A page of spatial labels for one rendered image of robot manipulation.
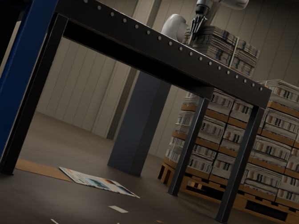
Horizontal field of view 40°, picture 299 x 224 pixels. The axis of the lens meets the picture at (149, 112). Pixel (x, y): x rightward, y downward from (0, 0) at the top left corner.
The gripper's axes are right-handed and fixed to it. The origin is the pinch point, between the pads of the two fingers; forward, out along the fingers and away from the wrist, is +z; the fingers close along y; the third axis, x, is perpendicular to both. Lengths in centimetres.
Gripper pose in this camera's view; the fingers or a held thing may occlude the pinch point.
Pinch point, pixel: (191, 40)
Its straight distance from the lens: 242.2
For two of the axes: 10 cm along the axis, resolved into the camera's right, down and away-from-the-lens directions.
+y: -5.0, -1.3, 8.5
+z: -3.3, 9.4, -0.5
